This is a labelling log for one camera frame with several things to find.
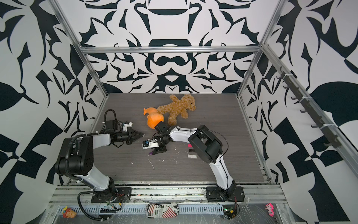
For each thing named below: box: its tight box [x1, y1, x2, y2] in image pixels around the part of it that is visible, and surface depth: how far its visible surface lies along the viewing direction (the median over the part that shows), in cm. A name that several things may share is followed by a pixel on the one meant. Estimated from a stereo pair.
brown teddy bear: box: [157, 94, 197, 126], surface depth 106 cm
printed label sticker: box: [145, 202, 180, 219], surface depth 70 cm
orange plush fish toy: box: [143, 107, 165, 130], surface depth 98 cm
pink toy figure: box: [264, 203, 275, 217], surface depth 71 cm
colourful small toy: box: [61, 205, 77, 219], surface depth 69 cm
